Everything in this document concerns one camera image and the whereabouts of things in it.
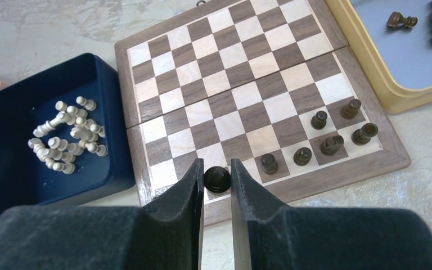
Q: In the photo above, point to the light wooden pawn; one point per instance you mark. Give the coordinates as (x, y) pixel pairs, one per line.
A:
(88, 104)

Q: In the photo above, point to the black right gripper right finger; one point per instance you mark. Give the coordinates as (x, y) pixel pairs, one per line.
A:
(270, 234)

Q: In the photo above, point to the yellow metal tin tray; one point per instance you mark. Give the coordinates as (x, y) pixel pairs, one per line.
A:
(397, 61)

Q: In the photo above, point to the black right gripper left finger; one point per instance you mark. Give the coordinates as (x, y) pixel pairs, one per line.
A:
(163, 234)

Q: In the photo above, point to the light wooden queen piece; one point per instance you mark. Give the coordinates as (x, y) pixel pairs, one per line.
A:
(51, 125)

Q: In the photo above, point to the wooden chess board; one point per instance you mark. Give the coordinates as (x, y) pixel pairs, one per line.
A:
(240, 79)

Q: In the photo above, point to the dark wooden pawn in tin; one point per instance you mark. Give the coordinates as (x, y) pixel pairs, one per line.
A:
(396, 20)

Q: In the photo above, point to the dark wooden chess piece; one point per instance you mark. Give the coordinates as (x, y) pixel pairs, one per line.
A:
(302, 156)

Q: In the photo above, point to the dark blue square tray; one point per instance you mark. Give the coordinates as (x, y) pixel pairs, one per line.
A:
(73, 164)

